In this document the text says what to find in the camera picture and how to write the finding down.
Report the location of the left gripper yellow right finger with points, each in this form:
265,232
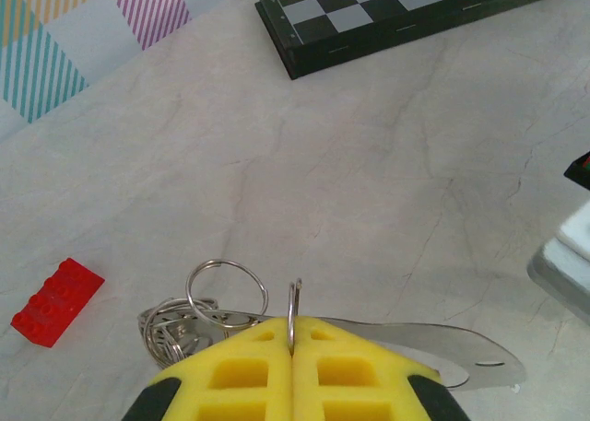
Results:
304,393

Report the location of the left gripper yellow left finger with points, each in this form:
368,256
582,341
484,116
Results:
276,393

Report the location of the silver metal keyring plate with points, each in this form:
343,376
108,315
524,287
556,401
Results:
415,347

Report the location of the red toy brick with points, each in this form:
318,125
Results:
55,301

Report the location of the black grey chessboard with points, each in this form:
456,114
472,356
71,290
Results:
369,6

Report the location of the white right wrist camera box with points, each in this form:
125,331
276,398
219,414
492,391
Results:
571,255

